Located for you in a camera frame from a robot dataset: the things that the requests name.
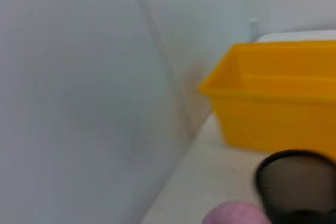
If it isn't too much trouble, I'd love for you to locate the pink peach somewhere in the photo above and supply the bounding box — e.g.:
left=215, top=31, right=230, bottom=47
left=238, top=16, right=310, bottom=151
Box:
left=201, top=199, right=271, bottom=224

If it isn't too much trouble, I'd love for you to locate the yellow plastic storage bin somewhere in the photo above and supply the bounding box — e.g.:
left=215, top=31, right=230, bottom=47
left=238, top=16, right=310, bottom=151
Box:
left=198, top=39, right=336, bottom=156

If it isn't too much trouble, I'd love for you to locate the black mesh pen cup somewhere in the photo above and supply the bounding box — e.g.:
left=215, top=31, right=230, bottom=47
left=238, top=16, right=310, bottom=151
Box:
left=254, top=150, right=336, bottom=224

